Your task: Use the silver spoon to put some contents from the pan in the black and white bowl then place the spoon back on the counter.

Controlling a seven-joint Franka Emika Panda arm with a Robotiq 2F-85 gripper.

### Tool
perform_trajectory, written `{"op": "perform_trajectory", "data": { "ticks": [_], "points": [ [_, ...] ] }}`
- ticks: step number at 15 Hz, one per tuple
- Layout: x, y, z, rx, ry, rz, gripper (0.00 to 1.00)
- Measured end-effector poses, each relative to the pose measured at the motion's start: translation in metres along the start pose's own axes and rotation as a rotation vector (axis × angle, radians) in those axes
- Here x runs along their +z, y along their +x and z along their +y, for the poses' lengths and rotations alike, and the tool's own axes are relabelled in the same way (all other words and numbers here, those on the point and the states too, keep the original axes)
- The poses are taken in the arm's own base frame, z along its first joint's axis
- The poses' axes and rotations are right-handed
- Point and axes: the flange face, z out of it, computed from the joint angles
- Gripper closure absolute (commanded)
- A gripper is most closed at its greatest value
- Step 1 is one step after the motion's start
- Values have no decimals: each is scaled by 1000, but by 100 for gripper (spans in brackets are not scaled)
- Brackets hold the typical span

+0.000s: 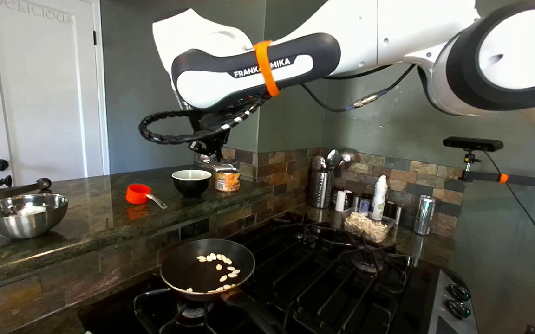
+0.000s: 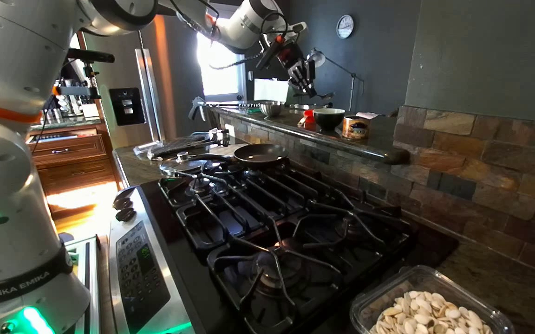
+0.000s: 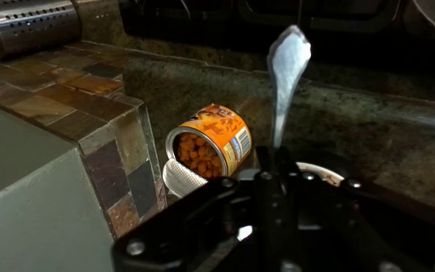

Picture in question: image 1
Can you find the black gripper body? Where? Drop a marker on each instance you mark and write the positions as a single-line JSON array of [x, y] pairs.
[[208, 148]]

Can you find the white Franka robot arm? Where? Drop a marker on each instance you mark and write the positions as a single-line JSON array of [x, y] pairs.
[[404, 29]]

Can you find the black and white bowl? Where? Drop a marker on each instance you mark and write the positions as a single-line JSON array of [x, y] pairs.
[[192, 185]]

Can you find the black frying pan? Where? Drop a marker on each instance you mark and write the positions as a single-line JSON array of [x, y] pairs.
[[186, 271]]

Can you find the stainless steel mixing bowl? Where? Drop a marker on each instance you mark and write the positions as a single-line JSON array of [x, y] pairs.
[[8, 222]]

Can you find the small amber jar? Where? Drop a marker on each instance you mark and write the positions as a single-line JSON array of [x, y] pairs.
[[227, 180]]

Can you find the steel ladle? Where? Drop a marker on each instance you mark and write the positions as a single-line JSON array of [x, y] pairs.
[[342, 157]]

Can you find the small white cup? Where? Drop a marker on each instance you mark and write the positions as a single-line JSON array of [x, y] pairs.
[[340, 200]]

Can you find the white door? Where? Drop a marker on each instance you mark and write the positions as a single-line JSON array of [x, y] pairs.
[[45, 92]]

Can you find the clear container of nuts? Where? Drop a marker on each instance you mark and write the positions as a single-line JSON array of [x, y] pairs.
[[366, 226]]

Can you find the white plastic bottle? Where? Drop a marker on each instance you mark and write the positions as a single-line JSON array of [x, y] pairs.
[[379, 196]]

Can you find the black utensil with ball end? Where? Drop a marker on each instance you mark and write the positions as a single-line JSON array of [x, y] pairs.
[[28, 185]]

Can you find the black gas stove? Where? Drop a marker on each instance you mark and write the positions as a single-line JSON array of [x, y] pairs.
[[342, 289]]

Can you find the black door knob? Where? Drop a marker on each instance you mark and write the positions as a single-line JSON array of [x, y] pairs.
[[0, 163]]

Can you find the glass jar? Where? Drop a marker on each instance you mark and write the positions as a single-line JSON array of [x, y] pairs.
[[424, 213]]

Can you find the black stove knob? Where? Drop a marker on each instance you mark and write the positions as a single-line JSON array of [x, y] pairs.
[[457, 308], [459, 289]]

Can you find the black camera bar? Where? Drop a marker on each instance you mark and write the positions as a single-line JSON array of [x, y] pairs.
[[472, 143]]

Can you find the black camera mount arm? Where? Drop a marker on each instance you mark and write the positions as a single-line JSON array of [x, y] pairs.
[[515, 178]]

